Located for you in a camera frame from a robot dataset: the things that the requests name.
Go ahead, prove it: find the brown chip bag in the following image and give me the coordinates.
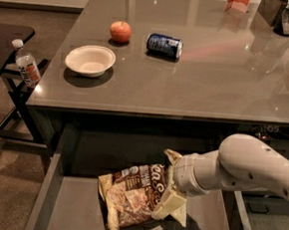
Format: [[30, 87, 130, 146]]
[[98, 164, 176, 230]]

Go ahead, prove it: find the white paper bowl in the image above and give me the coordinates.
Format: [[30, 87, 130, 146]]
[[65, 45, 116, 78]]

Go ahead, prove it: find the orange snack box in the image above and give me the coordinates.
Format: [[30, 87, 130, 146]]
[[225, 0, 250, 13]]

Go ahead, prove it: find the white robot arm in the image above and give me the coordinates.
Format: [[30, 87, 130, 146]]
[[151, 133, 289, 224]]

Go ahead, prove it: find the blue soda can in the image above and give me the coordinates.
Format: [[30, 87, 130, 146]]
[[146, 33, 183, 60]]

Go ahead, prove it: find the red apple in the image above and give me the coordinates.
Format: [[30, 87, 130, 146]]
[[110, 21, 132, 44]]

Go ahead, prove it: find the open grey top drawer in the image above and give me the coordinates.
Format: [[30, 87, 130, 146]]
[[25, 127, 251, 230]]

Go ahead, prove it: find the clear plastic water bottle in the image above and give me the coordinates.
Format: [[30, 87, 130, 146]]
[[12, 39, 41, 89]]

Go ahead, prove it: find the dark side table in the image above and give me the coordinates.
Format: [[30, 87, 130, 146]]
[[0, 23, 56, 162]]

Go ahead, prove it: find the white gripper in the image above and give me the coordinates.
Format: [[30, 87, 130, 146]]
[[151, 149, 207, 223]]

